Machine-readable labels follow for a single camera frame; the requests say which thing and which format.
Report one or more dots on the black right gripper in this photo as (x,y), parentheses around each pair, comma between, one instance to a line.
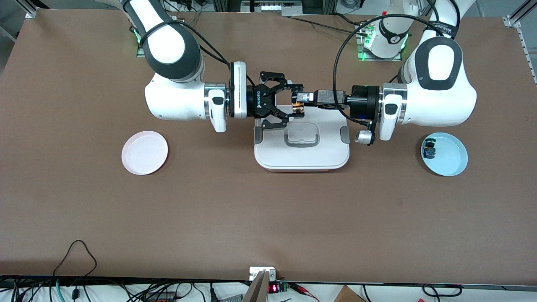
(259,103)

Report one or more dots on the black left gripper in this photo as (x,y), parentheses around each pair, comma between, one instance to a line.
(361,102)

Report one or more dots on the orange push-button switch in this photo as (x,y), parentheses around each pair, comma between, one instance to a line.
(298,109)

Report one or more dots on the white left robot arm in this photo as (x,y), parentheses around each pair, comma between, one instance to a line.
(440,105)

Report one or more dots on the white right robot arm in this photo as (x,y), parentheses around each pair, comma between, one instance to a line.
(172,96)

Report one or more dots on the white lunch box grey latches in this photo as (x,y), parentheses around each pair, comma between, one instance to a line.
(302,157)

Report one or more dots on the white socket box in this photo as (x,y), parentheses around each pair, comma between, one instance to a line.
(255,272)

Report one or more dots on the brown cardboard box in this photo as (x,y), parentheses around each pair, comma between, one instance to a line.
(348,295)

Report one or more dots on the pink round plate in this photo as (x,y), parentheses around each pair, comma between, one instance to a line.
(144,153)

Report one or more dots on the light blue round plate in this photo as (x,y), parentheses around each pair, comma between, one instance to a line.
(451,157)

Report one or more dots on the red LED display module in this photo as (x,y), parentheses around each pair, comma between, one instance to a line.
(273,288)

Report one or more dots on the red black clip leads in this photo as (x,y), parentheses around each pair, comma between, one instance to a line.
(300,288)

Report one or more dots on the white desk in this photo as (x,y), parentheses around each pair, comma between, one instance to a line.
(394,295)

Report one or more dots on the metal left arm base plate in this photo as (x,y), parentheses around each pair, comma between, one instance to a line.
(361,56)

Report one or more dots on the lit metal frame device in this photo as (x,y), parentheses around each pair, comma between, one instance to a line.
(270,7)

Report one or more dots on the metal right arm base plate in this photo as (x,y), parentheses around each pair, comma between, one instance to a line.
(139,53)

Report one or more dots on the grey aluminium stand post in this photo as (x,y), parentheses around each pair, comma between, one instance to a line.
(258,291)

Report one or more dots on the aluminium frame corner post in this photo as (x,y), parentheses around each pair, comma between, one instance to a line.
(512,22)

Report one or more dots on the perforated aluminium rail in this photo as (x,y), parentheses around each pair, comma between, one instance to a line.
(524,44)

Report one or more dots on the small aluminium corner bracket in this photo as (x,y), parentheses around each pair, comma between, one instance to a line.
(30,15)

